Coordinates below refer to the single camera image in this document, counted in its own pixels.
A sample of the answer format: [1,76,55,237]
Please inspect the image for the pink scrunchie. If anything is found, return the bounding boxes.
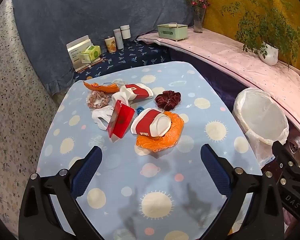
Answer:
[87,91,111,109]

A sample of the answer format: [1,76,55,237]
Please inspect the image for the light blue planet tablecloth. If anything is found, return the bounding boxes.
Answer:
[36,61,263,240]

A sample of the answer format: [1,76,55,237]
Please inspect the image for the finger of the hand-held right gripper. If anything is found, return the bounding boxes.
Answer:
[272,140,300,174]

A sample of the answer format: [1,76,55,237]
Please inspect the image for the dark purple quilt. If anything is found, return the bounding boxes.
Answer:
[169,47,250,110]

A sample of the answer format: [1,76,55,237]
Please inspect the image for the dark blue patterned cloth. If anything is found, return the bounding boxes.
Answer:
[74,40,173,82]

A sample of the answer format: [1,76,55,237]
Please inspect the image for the wooden tray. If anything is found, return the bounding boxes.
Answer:
[75,57,108,74]

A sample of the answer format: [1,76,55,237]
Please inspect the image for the glass vase with red flowers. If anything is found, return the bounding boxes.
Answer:
[185,0,211,33]

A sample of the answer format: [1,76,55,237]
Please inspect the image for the blue blanket backdrop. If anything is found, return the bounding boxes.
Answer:
[11,0,205,95]

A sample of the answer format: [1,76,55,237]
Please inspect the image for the red paper packet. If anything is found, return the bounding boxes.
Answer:
[107,99,136,143]

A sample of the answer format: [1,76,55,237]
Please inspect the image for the white jar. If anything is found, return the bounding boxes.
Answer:
[120,25,131,40]

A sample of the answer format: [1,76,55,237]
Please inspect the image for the bin with white bag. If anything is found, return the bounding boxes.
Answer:
[233,87,290,167]

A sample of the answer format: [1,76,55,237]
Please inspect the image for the white paper box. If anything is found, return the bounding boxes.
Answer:
[66,35,92,72]

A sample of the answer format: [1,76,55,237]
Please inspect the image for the mint green storage box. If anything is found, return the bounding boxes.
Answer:
[157,22,188,42]

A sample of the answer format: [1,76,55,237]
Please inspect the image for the pink cloth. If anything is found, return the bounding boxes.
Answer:
[136,27,300,135]

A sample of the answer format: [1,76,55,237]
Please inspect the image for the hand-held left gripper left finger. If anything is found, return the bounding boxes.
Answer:
[18,145,103,240]

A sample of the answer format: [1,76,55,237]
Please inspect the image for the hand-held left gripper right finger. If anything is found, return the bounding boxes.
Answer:
[200,144,285,240]

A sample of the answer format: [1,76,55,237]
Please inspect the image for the green tissue pack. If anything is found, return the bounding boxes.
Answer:
[80,45,101,64]

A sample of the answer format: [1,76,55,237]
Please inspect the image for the orange print can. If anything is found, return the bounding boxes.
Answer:
[104,36,117,53]

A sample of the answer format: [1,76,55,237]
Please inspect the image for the tall white bottle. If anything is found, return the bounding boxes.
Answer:
[113,29,124,50]

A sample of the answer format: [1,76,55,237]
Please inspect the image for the green plant in white pot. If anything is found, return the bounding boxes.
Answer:
[221,0,300,67]

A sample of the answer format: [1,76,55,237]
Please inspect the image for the maroon velvet scrunchie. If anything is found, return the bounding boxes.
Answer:
[154,89,182,110]

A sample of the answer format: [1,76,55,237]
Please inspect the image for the clear plastic film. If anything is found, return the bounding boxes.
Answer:
[106,79,127,87]

